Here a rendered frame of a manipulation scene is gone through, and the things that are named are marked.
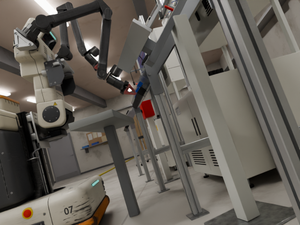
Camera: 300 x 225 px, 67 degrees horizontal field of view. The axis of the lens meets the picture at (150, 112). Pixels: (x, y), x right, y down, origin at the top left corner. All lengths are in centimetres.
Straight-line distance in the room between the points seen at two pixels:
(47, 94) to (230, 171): 112
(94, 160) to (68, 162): 135
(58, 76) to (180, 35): 84
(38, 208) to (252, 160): 109
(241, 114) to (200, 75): 45
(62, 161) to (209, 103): 1163
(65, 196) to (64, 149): 1101
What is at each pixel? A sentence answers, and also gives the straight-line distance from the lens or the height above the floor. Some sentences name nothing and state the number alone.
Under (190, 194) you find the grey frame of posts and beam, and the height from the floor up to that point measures 10.
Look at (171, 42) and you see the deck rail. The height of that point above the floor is 85.
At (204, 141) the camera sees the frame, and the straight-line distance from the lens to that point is 113.
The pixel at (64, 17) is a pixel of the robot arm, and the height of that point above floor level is 124.
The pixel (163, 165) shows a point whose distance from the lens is 218.
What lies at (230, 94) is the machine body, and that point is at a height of 49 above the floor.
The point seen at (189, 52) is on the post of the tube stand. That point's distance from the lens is 93.
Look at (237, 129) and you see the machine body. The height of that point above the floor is 31.
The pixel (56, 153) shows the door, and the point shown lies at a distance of 1243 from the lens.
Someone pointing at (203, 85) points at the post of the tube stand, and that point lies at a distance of 90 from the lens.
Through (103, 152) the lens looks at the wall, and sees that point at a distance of 1154.
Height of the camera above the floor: 37
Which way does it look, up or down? 8 degrees up
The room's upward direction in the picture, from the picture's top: 18 degrees counter-clockwise
